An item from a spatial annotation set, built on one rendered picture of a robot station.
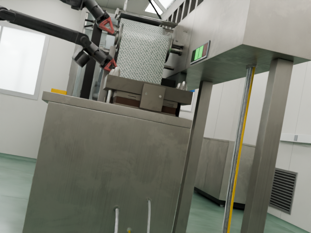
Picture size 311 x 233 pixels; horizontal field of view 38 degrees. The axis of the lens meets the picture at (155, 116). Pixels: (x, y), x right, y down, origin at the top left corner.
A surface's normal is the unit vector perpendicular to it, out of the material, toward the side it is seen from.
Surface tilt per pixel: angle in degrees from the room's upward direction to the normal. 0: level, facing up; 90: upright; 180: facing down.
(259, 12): 90
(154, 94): 90
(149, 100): 90
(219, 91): 90
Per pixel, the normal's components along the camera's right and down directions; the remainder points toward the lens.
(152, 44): 0.18, 0.00
